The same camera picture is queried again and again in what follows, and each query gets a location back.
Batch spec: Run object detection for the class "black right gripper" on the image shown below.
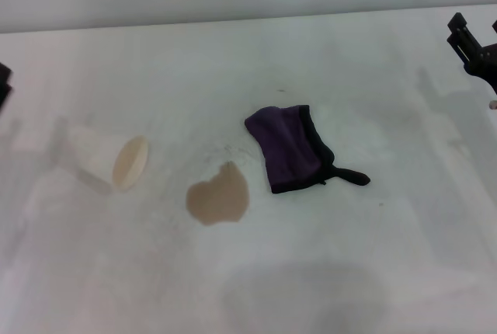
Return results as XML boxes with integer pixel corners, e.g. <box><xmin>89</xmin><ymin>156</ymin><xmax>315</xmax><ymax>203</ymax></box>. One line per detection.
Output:
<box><xmin>446</xmin><ymin>12</ymin><xmax>497</xmax><ymax>95</ymax></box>

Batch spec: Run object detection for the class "white paper cup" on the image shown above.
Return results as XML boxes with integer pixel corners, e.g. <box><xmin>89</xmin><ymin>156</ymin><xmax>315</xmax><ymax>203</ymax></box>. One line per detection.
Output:
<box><xmin>64</xmin><ymin>124</ymin><xmax>151</xmax><ymax>194</ymax></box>

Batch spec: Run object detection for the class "purple rag with black trim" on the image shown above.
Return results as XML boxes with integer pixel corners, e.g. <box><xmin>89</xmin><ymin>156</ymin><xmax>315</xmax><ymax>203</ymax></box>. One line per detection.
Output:
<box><xmin>244</xmin><ymin>104</ymin><xmax>372</xmax><ymax>195</ymax></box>

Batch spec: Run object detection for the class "brown water stain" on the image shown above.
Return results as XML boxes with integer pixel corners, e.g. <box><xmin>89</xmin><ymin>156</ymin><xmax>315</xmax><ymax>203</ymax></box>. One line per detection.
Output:
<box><xmin>185</xmin><ymin>161</ymin><xmax>250</xmax><ymax>228</ymax></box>

